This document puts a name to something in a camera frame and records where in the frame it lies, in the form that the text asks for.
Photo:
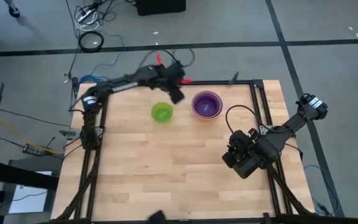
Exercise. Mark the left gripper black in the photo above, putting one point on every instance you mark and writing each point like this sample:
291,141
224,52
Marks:
171,77

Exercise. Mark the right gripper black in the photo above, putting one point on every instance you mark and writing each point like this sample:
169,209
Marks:
245,155

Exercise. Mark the green plastic bowl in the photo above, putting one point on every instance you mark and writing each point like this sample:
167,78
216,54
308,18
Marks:
162,112

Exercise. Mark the pink plastic bowl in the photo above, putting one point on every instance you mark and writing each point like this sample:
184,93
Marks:
207,118

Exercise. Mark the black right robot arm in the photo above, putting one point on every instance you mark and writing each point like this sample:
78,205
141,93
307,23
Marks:
291,124

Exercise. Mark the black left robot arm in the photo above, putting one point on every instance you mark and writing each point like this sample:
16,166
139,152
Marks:
126,84

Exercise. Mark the black box on floor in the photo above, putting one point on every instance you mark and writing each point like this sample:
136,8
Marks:
160,7

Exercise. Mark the grey power strip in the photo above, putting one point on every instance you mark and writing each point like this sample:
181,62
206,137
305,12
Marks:
85,15

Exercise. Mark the person's head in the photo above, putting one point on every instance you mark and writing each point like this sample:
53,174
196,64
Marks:
158,217

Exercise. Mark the small black floor device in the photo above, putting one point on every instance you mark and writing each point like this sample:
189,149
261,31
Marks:
34,150

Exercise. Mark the black chair caster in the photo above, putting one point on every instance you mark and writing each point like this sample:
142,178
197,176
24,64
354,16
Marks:
14,12

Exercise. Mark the black desk beam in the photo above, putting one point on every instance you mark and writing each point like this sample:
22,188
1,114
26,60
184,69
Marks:
17,177

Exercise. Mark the grey low cabinet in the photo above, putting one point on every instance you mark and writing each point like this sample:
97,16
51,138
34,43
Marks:
26,193

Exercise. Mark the black aluminium table frame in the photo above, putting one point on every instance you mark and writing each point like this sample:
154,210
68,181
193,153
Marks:
228,83

